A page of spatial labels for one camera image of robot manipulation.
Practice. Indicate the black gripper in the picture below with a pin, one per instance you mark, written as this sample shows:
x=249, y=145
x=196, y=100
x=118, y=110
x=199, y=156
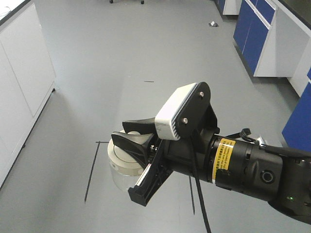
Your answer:
x=190, y=156

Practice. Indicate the glass jar with white lid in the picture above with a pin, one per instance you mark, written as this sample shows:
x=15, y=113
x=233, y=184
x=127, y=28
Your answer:
x=125, y=170

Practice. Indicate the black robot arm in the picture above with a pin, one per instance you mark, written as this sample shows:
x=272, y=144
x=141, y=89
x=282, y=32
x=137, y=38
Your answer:
x=280, y=176

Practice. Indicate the white lab cabinet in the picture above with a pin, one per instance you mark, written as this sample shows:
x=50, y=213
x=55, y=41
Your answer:
x=26, y=79

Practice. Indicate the blue lab cabinets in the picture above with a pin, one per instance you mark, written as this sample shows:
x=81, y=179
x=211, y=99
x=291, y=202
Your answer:
x=274, y=38

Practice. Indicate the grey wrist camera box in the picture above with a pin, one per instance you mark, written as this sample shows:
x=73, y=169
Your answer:
x=175, y=111

